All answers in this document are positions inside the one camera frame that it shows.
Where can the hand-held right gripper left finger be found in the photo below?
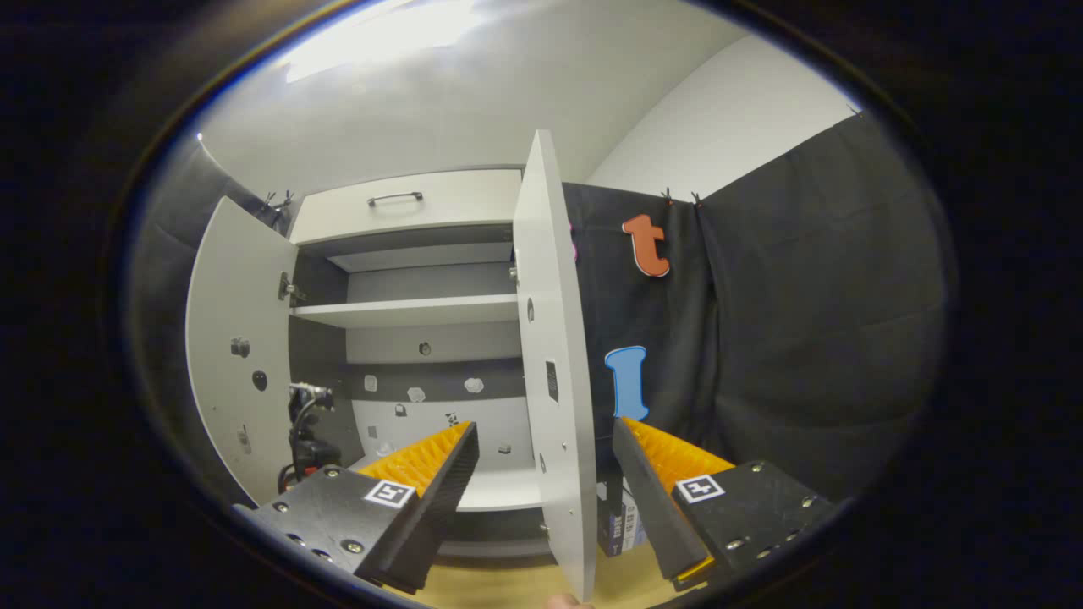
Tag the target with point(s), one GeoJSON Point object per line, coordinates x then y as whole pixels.
{"type": "Point", "coordinates": [440, 482]}

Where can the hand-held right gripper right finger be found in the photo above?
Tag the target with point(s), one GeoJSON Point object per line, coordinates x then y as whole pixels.
{"type": "Point", "coordinates": [647, 499]}

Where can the white cabinet door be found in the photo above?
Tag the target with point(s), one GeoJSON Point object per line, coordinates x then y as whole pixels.
{"type": "Point", "coordinates": [550, 279]}
{"type": "Point", "coordinates": [237, 288]}

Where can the white cabinet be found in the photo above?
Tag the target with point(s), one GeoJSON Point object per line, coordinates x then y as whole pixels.
{"type": "Point", "coordinates": [431, 279]}

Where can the white cabinet shelf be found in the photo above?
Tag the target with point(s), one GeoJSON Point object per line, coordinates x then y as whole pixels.
{"type": "Point", "coordinates": [406, 311]}

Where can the small blue box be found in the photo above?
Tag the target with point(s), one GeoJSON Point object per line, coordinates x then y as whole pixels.
{"type": "Point", "coordinates": [619, 520]}

